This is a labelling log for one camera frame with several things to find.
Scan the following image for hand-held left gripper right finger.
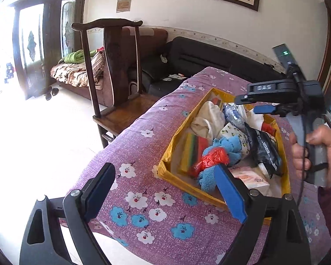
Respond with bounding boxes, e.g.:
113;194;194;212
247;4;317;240
214;164;312;265

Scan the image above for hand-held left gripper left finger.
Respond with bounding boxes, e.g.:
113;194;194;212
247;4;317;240
19;162;116;265

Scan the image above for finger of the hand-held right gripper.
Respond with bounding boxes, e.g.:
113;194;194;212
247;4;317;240
252;103;287;116
234;79;290;106

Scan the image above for pink tissue pack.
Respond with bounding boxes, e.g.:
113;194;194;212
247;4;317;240
228;166;271;189

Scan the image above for blue towel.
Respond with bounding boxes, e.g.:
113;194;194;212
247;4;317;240
212;136;246;166
197;166;222;191

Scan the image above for blue tissue pack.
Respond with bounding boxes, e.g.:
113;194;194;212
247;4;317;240
223;102;247;129

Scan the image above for black plastic bag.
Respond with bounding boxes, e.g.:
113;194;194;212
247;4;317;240
244;122;284;179

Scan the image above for lemon print tissue pack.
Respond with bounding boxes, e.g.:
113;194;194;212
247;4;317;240
216;123;250;158

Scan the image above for white cloth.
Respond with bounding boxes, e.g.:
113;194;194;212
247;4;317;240
190;101;227;138

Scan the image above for colourful sponge pack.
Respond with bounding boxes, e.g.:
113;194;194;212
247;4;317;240
179;132;218;174

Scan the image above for yellow cardboard box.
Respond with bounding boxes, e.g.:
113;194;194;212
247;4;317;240
157;87;291;225

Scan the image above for red and white plastic bag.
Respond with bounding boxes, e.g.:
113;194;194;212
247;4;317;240
261;121;279;144

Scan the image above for black sofa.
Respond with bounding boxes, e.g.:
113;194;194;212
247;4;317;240
128;36;290;97

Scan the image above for purple floral tablecloth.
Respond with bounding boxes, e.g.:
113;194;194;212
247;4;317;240
59;66;331;265

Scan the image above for white paper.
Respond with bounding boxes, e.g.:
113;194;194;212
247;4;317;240
161;73;186;82

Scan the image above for brown sofa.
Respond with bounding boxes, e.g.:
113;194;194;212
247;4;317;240
51;27;169;108

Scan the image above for floral blanket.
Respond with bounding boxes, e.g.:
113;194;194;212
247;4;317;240
50;50;105;87

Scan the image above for dark wooden chair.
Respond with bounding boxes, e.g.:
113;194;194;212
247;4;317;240
71;19;162;149

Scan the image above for green cloth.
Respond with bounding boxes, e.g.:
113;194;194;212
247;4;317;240
64;49;98;64

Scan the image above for dark wooden glass door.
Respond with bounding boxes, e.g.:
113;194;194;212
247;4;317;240
11;0;86;100

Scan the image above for black cable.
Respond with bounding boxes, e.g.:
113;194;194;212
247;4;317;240
292;141;313;209

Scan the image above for small wall plaque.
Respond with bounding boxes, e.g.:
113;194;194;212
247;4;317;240
116;0;132;13

